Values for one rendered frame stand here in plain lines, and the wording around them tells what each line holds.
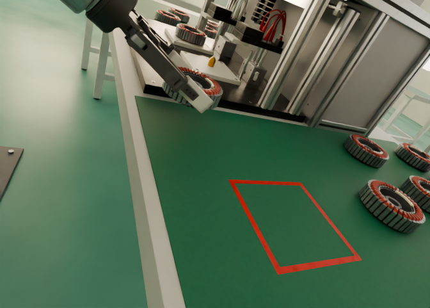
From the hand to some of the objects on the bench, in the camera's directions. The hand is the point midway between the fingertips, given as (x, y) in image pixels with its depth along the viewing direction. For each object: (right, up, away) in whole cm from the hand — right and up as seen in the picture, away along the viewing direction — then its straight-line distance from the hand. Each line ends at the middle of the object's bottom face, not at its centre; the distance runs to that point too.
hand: (192, 85), depth 51 cm
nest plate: (-6, +26, +48) cm, 55 cm away
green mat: (+39, -24, +4) cm, 46 cm away
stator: (+38, -24, +3) cm, 45 cm away
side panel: (+43, -6, +35) cm, 56 cm away
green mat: (-3, +54, +98) cm, 112 cm away
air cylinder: (+7, +25, +54) cm, 60 cm away
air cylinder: (+15, +10, +37) cm, 41 cm away
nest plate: (+2, +12, +30) cm, 32 cm away
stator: (-18, +45, +72) cm, 87 cm away
